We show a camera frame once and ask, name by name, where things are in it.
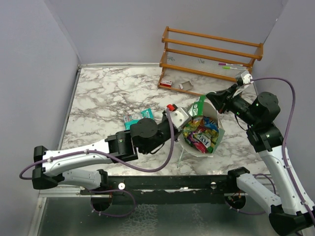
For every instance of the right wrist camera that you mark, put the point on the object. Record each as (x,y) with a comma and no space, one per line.
(243,78)

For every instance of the red white small box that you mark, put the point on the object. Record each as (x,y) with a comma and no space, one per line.
(166,83)

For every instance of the teal snack packet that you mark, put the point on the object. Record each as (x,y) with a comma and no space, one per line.
(133,118)

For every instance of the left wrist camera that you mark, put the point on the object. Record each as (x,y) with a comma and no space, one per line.
(179,116)

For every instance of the colourful snack packet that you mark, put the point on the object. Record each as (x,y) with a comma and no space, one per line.
(201,133)

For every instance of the pink marker pen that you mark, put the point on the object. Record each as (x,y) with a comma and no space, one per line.
(229,64)

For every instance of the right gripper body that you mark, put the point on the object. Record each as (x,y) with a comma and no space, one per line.
(231,93)

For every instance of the green marker pen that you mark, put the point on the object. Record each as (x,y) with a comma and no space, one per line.
(234,68)

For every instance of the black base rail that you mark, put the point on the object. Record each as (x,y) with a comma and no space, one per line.
(162,190)

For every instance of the green snack packet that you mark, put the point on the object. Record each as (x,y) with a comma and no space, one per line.
(196,109)

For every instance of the wooden shelf rack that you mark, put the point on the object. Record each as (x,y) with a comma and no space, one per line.
(202,60)

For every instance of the white paper bag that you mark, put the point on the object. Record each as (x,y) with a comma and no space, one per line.
(208,111)

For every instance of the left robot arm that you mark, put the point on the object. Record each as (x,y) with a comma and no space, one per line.
(54,167)

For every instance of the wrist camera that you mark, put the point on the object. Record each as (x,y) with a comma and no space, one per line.
(243,78)
(179,116)

